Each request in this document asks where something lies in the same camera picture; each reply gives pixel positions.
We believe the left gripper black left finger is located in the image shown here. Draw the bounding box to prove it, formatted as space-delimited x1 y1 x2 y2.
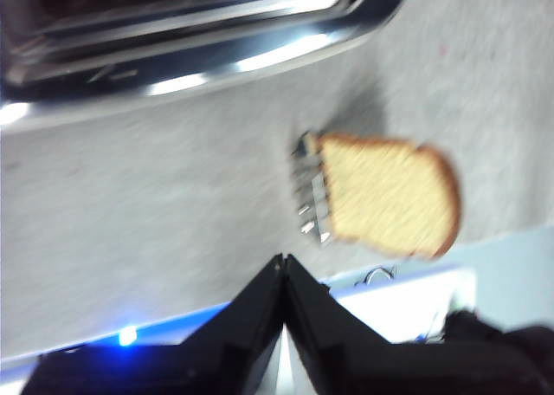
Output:
20 254 286 395

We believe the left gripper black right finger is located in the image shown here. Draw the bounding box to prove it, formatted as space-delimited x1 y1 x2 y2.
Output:
283 253 554 395

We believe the slice of toast bread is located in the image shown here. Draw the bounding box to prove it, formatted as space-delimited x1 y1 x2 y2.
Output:
318 131 462 260

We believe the steel toast rack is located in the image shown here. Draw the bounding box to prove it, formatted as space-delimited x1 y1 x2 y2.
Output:
290 130 335 247

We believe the cream toaster with chrome top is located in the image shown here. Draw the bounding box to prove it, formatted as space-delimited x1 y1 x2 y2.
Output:
0 0 410 137

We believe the white base board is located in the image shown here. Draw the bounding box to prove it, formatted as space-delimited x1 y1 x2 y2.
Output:
0 268 477 395

